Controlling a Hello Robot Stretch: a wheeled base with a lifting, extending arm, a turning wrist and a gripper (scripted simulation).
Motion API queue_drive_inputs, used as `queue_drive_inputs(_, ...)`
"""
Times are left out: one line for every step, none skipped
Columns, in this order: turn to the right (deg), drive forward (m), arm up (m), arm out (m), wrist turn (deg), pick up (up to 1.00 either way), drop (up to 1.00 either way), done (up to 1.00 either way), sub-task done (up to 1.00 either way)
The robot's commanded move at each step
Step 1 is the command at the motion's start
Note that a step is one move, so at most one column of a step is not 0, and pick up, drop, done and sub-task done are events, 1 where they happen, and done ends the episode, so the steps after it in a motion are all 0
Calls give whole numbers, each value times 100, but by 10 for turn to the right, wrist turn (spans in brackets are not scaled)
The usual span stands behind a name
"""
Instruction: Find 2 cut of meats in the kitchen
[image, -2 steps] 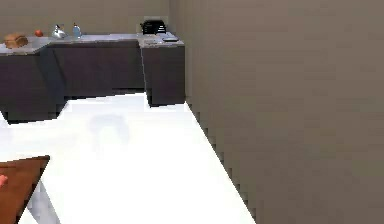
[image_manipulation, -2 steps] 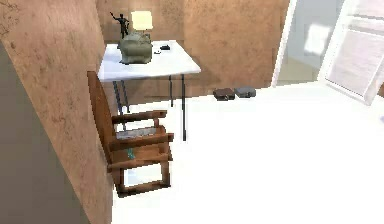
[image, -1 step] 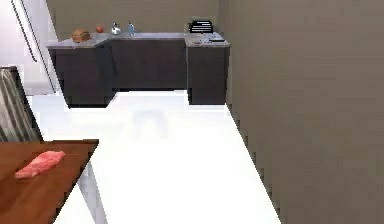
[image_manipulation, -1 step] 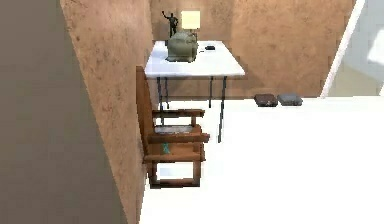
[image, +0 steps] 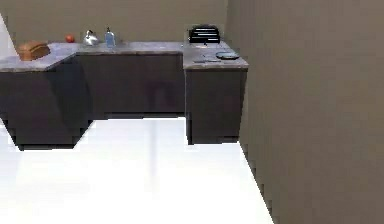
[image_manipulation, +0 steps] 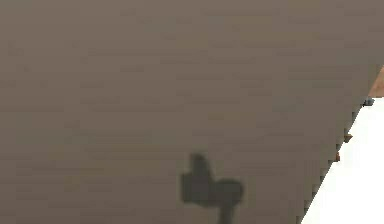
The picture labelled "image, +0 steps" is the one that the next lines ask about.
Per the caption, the black toaster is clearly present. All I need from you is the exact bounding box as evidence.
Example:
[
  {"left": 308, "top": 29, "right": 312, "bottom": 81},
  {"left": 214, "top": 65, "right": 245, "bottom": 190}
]
[{"left": 187, "top": 24, "right": 222, "bottom": 45}]

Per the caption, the blue soap bottle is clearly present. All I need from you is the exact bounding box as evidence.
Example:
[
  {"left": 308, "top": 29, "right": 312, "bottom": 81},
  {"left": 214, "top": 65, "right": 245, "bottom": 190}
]
[{"left": 104, "top": 26, "right": 117, "bottom": 49}]

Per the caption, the dark round plate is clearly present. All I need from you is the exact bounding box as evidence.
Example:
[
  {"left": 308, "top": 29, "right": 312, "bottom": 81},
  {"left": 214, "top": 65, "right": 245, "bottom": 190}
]
[{"left": 215, "top": 50, "right": 241, "bottom": 61}]

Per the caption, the dark kitchen counter cabinet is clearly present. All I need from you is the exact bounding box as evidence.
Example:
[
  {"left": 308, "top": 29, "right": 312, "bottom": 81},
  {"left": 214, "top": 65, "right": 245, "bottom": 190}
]
[{"left": 0, "top": 40, "right": 250, "bottom": 152}]

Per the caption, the silver kettle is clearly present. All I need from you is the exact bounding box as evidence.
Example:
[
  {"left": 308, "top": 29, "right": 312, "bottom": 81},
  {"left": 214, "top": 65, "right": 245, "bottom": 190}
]
[{"left": 82, "top": 29, "right": 100, "bottom": 47}]

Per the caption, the brown bread loaf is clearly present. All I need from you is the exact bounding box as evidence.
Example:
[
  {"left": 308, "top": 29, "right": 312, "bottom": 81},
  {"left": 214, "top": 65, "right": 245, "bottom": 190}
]
[{"left": 16, "top": 40, "right": 52, "bottom": 62}]

